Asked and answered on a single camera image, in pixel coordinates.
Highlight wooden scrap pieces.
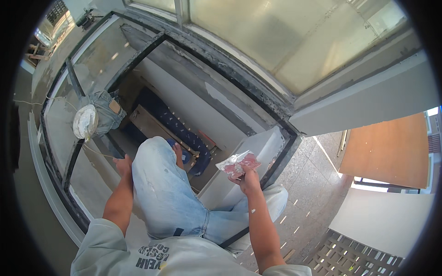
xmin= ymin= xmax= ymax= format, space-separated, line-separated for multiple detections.
xmin=25 ymin=43 xmax=53 ymax=62

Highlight white string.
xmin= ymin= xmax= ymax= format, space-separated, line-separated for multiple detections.
xmin=13 ymin=95 xmax=116 ymax=159

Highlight person's legs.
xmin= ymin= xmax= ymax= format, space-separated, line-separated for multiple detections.
xmin=131 ymin=136 xmax=289 ymax=256

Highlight white round putty plate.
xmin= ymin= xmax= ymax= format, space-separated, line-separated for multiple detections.
xmin=72 ymin=104 xmax=99 ymax=141

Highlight person's right hand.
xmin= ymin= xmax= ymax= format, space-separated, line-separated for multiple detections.
xmin=228 ymin=164 xmax=262 ymax=196

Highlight black metal frame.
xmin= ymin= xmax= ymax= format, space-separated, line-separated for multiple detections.
xmin=39 ymin=11 xmax=304 ymax=249

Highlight glass window with frame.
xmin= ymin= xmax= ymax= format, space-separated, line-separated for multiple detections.
xmin=122 ymin=0 xmax=423 ymax=108

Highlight person's body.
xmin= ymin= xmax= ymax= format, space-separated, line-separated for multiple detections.
xmin=70 ymin=218 xmax=312 ymax=276

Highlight grey lattice block wall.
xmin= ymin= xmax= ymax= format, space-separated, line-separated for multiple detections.
xmin=303 ymin=229 xmax=405 ymax=276

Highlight person's left hand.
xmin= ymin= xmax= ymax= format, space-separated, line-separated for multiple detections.
xmin=113 ymin=154 xmax=134 ymax=181

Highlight dark blue patterned cloth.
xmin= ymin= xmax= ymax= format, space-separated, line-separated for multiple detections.
xmin=133 ymin=86 xmax=213 ymax=177

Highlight folded blue jeans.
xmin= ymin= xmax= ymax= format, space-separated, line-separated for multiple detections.
xmin=80 ymin=90 xmax=128 ymax=136

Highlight dark power tool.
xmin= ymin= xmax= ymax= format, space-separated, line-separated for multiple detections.
xmin=75 ymin=8 xmax=96 ymax=29

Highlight brown wooden door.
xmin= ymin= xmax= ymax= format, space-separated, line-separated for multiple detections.
xmin=338 ymin=112 xmax=430 ymax=190

